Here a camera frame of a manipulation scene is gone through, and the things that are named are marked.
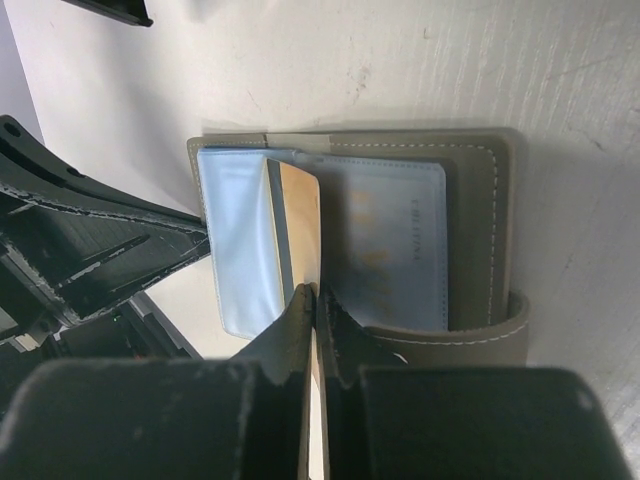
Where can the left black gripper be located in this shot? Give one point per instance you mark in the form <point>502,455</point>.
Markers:
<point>59,266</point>

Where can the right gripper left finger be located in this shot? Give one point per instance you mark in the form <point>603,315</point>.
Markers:
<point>246,417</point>

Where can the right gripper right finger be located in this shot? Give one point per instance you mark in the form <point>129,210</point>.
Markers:
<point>384,418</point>

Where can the black plastic card tray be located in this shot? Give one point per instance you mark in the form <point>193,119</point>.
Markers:
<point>130,12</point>

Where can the gold card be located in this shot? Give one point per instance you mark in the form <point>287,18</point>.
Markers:
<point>295,200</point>

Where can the silver VIP card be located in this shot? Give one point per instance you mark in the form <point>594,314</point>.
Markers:
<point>385,245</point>

